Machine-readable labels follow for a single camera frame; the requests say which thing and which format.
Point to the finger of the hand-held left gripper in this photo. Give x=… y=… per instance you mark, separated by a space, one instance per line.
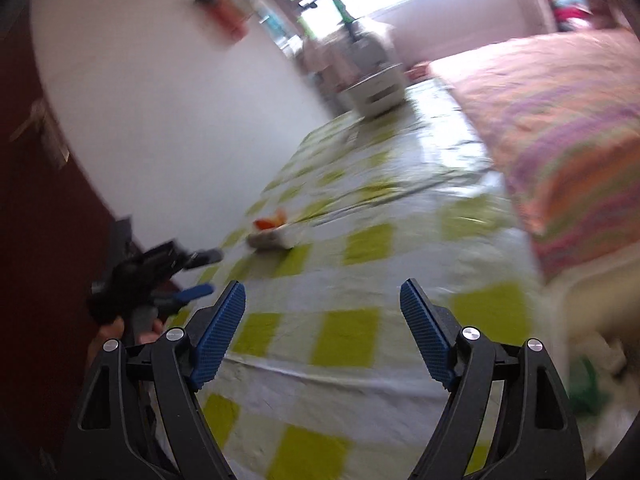
x=192 y=294
x=205 y=256

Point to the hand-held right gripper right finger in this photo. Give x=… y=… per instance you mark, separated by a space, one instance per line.
x=427 y=330

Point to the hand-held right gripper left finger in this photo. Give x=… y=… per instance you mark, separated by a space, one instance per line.
x=220 y=330

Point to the white plastic bin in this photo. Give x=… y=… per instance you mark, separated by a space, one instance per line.
x=600 y=300

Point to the person's left hand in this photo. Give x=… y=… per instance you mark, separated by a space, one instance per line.
x=112 y=332

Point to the dark red door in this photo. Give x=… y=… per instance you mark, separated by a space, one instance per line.
x=35 y=240

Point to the green white checkered mat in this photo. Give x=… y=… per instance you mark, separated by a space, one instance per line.
x=380 y=220

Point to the white nightstand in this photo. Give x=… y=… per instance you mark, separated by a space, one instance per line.
x=376 y=91

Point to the striped bed blanket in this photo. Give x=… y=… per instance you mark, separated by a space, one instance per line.
x=560 y=125

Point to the white appliance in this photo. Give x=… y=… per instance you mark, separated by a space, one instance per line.
x=367 y=42

